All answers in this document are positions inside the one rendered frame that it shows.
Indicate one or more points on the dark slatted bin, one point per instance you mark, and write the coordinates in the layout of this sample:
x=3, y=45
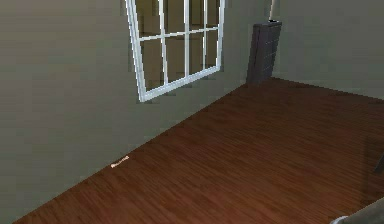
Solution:
x=263, y=53

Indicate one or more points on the white framed window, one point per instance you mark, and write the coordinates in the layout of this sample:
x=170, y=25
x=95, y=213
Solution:
x=186, y=40

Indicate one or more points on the small pale stick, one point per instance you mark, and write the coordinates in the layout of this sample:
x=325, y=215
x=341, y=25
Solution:
x=120, y=161

